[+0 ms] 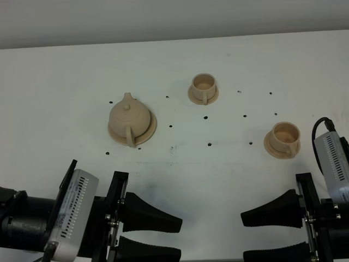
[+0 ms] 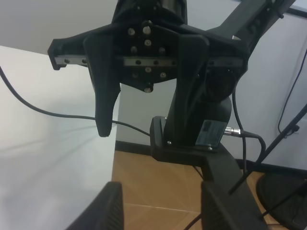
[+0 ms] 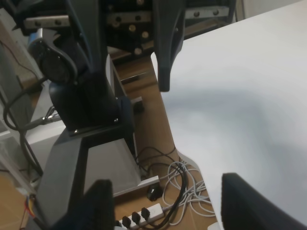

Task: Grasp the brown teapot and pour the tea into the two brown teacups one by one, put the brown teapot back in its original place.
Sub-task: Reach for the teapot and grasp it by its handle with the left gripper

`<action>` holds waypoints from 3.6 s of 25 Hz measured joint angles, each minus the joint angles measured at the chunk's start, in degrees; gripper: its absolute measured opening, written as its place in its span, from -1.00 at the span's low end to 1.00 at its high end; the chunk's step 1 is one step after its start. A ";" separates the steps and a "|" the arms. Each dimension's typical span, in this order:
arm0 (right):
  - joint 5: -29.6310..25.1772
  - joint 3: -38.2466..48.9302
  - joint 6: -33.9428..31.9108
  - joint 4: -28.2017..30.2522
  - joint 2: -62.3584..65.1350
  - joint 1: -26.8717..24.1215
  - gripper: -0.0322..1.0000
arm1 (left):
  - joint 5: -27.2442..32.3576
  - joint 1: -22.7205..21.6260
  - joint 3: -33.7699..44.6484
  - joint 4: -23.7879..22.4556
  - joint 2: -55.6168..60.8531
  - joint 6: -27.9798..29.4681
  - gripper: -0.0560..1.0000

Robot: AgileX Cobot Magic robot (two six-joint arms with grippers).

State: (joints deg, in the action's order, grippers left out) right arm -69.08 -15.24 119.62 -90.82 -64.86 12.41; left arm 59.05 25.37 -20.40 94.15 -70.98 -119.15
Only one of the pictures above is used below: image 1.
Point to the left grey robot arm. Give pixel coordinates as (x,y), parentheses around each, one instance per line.
(27,222)

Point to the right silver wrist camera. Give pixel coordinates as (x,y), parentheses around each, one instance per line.
(333,158)

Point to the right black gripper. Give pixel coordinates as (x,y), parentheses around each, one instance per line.
(326,225)

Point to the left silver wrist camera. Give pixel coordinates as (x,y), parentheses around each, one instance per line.
(70,224)

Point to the beige teapot saucer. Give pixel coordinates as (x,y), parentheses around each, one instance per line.
(138,140)

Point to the far beige teacup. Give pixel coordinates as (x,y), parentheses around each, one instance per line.
(203,87)

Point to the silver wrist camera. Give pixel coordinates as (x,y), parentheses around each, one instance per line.
(333,158)
(70,224)

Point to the far beige cup saucer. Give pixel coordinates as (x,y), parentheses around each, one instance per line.
(199,102)

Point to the near beige cup saucer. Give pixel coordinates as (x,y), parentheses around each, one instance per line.
(287,151)

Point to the beige cup saucer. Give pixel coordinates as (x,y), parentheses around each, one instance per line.
(287,151)
(199,102)

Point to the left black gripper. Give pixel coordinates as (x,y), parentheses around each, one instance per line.
(100,237)

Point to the near beige teacup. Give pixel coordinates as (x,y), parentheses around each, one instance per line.
(285,132)

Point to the beige ceramic teapot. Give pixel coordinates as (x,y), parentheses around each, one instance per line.
(129,119)

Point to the beige teacup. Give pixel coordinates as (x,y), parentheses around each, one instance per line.
(203,87)
(285,132)

